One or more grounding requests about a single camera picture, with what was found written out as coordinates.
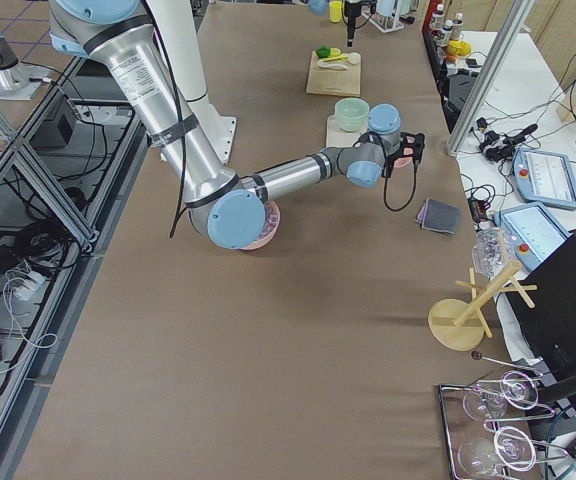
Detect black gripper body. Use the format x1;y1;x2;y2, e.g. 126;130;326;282
384;132;426;173
343;0;363;20

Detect yellow plastic spoon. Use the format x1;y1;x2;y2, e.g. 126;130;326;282
318;52;361;65

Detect green bowl stack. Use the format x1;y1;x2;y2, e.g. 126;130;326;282
334;98;370;132

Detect pink bowl with ice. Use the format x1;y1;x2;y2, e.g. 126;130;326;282
242;201;281;251

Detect yellow cup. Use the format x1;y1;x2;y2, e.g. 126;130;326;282
329;0;343;24

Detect white dish rack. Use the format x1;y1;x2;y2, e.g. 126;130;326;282
362;0;416;33

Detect purple cloth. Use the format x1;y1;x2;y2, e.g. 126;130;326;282
416;202;427;228

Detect cream rabbit tray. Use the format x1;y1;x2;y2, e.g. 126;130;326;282
325;115;368;148

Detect grey folded cloth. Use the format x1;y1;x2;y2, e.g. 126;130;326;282
422;198;461;236

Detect wooden cutting board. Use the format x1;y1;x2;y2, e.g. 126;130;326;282
306;52;362;97

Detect yellow toy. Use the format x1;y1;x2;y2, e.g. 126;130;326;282
446;39;472;58

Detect upper teach pendant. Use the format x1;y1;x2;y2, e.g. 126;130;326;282
513;148;576;210

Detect teach pendant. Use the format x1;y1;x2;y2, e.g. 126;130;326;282
493;202;570;271
513;148;576;210

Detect clear plastic bag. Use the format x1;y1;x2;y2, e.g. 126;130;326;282
472;227;511;278

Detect lower teach pendant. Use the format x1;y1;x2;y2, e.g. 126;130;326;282
493;202;570;271

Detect wooden cup tree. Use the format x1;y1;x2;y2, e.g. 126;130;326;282
428;241;537;351

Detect black monitor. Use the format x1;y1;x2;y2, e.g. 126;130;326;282
507;233;576;373

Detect upper wine glass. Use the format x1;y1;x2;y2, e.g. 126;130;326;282
462;370;538;421

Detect wine glass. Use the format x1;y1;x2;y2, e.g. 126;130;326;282
457;426;536;479
462;370;538;421

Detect lower wine glass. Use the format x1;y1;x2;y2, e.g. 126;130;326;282
457;426;536;479

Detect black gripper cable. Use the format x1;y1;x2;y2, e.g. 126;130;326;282
375;134;419;212

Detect aluminium frame post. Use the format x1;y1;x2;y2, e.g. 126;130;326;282
446;0;535;157

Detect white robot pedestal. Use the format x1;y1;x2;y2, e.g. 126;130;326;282
147;0;236;164

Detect wire glass rack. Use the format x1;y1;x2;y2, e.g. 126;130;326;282
437;369;576;480

